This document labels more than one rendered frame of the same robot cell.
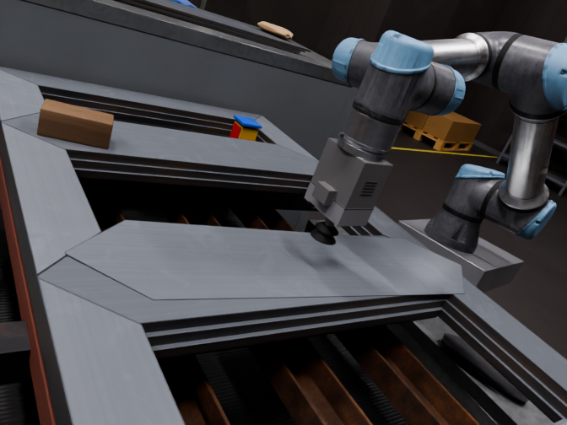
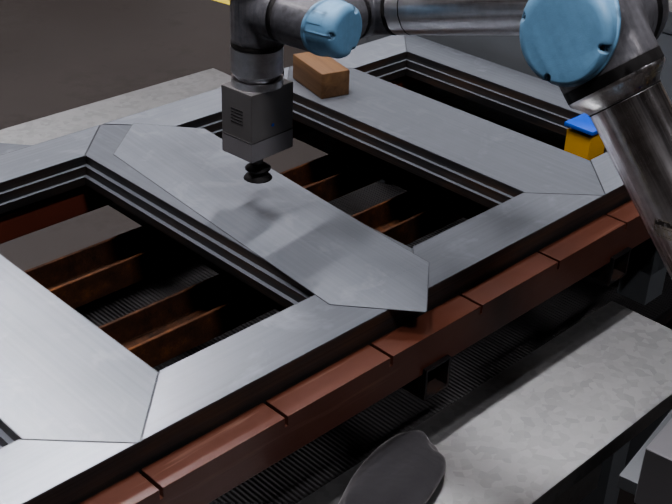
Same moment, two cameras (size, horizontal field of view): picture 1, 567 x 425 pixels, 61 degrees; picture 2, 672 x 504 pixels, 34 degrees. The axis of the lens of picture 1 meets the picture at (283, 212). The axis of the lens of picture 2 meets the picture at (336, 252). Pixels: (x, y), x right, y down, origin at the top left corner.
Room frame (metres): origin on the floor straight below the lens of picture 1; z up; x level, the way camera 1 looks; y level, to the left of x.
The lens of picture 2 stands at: (0.70, -1.54, 1.63)
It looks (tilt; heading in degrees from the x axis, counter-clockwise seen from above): 30 degrees down; 85
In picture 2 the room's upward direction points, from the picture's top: 2 degrees clockwise
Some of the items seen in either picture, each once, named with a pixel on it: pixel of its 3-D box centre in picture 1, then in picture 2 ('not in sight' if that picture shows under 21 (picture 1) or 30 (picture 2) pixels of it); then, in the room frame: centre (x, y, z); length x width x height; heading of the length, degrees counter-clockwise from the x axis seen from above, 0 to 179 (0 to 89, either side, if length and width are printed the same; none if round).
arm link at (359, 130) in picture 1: (369, 129); (258, 60); (0.70, -0.07, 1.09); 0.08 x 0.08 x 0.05
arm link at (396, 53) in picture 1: (394, 78); (258, 7); (0.70, -0.08, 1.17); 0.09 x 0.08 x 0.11; 140
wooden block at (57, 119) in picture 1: (77, 124); (320, 73); (0.82, 0.41, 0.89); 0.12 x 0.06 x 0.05; 115
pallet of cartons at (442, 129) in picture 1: (439, 126); not in sight; (7.59, -1.74, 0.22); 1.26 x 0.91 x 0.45; 139
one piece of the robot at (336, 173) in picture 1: (342, 177); (253, 109); (0.69, -0.06, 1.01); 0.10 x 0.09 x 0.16; 134
